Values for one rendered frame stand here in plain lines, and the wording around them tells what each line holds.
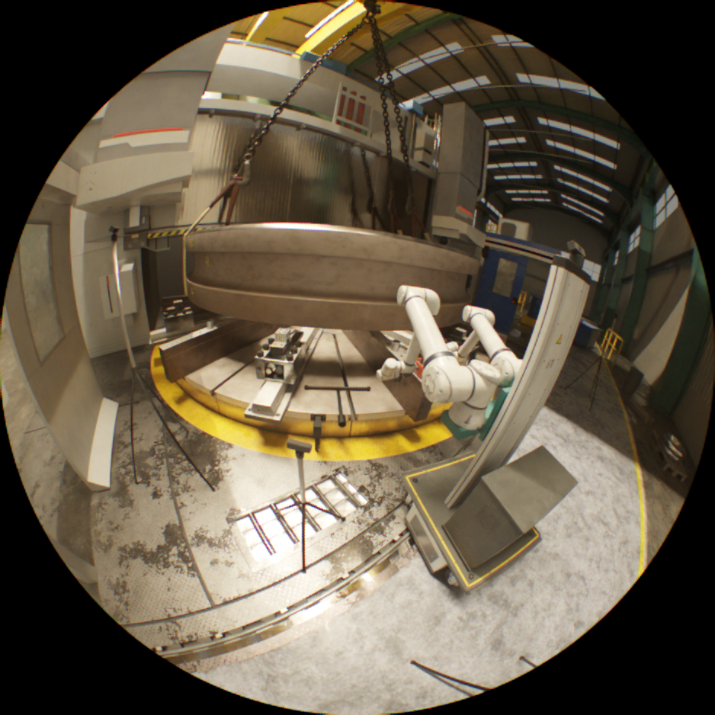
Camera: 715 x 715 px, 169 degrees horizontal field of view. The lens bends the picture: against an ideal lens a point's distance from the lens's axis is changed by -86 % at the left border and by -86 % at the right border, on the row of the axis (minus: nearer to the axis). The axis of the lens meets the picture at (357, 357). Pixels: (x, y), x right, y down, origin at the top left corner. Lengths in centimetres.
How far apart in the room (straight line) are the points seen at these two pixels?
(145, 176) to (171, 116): 97
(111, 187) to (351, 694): 388
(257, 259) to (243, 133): 310
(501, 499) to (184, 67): 456
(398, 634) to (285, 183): 576
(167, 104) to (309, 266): 271
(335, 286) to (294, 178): 322
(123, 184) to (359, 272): 247
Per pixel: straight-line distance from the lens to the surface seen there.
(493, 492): 114
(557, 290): 99
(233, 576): 174
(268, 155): 498
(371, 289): 231
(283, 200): 490
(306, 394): 225
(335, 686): 170
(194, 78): 370
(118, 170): 281
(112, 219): 374
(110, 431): 297
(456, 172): 654
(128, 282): 428
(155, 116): 344
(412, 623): 172
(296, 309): 219
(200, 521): 194
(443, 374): 94
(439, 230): 633
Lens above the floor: 164
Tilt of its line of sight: 27 degrees down
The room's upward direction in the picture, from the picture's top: 8 degrees clockwise
